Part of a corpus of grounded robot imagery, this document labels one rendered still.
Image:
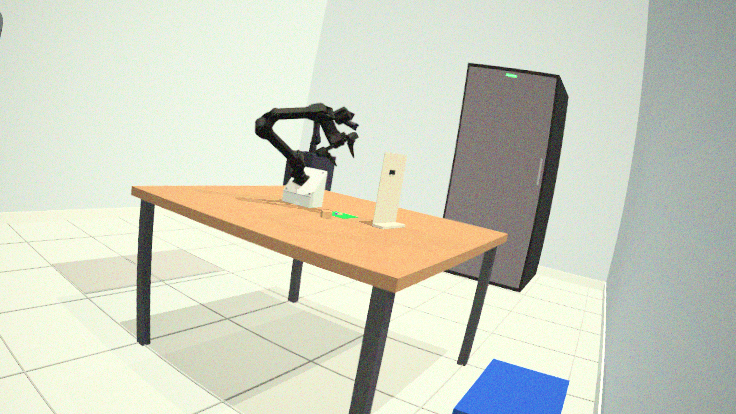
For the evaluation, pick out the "beige panel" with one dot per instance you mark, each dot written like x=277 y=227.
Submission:
x=389 y=191

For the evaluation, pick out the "green square marking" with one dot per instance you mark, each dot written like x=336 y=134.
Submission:
x=344 y=216

